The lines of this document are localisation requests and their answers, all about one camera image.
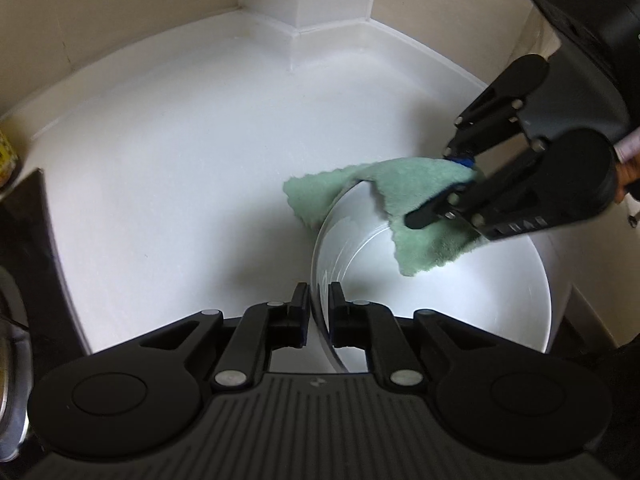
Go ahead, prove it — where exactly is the black glass stove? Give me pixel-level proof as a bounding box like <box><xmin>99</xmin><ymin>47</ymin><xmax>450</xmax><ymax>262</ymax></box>
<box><xmin>0</xmin><ymin>167</ymin><xmax>93</xmax><ymax>361</ymax></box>

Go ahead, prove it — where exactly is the yellow label jar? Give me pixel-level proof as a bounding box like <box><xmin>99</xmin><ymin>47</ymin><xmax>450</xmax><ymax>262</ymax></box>
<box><xmin>0</xmin><ymin>127</ymin><xmax>21</xmax><ymax>188</ymax></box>

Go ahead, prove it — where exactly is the white bowl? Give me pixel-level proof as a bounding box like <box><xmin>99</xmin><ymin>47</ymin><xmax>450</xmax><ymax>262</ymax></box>
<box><xmin>310</xmin><ymin>180</ymin><xmax>553</xmax><ymax>373</ymax></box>

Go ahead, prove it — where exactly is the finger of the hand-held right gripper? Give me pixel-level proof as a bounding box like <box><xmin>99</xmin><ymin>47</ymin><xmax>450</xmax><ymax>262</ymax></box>
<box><xmin>444</xmin><ymin>85</ymin><xmax>527</xmax><ymax>168</ymax></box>
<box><xmin>404</xmin><ymin>142</ymin><xmax>549</xmax><ymax>243</ymax></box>

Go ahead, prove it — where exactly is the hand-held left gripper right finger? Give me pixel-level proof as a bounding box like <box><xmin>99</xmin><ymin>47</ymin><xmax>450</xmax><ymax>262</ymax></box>
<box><xmin>327</xmin><ymin>282</ymin><xmax>501</xmax><ymax>393</ymax></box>

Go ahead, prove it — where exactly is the person's right hand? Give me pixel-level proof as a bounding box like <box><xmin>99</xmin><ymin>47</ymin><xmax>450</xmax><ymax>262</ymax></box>
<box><xmin>616</xmin><ymin>152</ymin><xmax>640</xmax><ymax>206</ymax></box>

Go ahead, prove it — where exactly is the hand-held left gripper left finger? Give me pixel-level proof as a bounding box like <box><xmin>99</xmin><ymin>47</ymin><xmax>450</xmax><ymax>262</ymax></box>
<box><xmin>140</xmin><ymin>282</ymin><xmax>310</xmax><ymax>393</ymax></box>

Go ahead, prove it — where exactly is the metal stove burner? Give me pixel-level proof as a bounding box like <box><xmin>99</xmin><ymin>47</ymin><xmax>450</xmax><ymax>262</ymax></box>
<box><xmin>0</xmin><ymin>265</ymin><xmax>32</xmax><ymax>461</ymax></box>

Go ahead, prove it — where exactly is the green cleaning cloth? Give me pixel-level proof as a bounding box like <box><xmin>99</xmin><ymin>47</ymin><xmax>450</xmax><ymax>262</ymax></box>
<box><xmin>282</xmin><ymin>157</ymin><xmax>488</xmax><ymax>278</ymax></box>

